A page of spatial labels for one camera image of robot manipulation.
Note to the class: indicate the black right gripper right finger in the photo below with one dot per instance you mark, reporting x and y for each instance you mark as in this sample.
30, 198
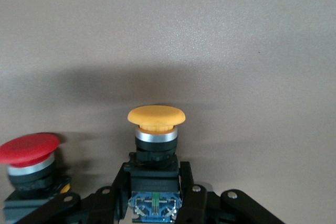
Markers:
194, 203

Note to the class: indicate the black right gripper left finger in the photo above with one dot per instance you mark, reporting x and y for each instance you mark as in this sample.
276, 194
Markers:
105, 203

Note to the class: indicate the yellow mushroom push button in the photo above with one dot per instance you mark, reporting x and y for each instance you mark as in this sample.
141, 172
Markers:
156, 115

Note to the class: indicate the red mushroom push button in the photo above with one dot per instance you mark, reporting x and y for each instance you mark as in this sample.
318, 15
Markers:
29, 146

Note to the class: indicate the brown table cover sheet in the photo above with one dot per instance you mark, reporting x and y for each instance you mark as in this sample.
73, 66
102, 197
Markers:
168, 37

